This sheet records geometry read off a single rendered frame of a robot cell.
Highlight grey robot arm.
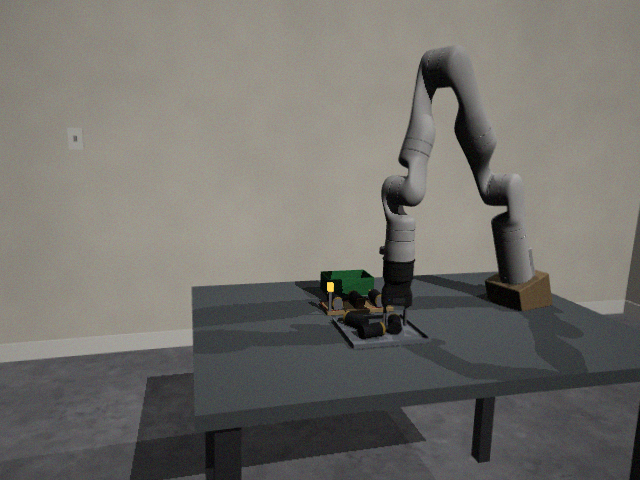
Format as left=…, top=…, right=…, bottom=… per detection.
left=381, top=45, right=535, bottom=284

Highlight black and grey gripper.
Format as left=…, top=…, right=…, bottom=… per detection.
left=379, top=239, right=415, bottom=326

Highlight green open-top box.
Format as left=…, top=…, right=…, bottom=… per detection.
left=320, top=270, right=374, bottom=298

